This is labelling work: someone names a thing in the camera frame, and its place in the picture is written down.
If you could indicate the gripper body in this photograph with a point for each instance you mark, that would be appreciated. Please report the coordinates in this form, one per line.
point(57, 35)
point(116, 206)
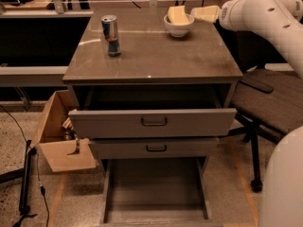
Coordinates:
point(224, 15)

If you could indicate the yellow sponge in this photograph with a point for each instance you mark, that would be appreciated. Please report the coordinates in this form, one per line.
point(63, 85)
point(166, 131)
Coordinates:
point(177, 16)

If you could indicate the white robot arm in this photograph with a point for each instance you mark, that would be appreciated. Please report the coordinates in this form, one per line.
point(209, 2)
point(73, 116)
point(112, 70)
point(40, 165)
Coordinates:
point(277, 22)

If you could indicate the white ceramic bowl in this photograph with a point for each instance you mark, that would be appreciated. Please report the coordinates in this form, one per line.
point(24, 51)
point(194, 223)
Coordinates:
point(178, 31)

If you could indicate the grey drawer cabinet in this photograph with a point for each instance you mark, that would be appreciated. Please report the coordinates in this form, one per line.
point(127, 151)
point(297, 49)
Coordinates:
point(150, 56)

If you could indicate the grey top drawer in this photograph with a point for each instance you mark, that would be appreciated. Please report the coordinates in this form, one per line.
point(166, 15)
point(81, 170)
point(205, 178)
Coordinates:
point(152, 112)

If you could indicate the grey drawer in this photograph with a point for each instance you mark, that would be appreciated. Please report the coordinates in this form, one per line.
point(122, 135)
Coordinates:
point(152, 112)
point(152, 148)

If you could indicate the silver blue drink can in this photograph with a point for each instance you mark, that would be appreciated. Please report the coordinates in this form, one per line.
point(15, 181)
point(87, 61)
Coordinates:
point(110, 31)

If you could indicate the black office chair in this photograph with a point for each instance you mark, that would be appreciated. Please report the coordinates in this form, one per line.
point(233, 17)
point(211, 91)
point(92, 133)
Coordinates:
point(269, 103)

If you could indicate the grey middle drawer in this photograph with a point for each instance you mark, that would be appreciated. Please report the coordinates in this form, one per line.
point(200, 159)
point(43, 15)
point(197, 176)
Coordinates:
point(152, 148)

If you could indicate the open cardboard box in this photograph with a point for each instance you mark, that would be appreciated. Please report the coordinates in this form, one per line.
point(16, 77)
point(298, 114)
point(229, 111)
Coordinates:
point(60, 153)

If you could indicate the black floor stand bar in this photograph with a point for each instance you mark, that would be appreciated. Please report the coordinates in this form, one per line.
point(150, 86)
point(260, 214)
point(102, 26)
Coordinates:
point(23, 206)

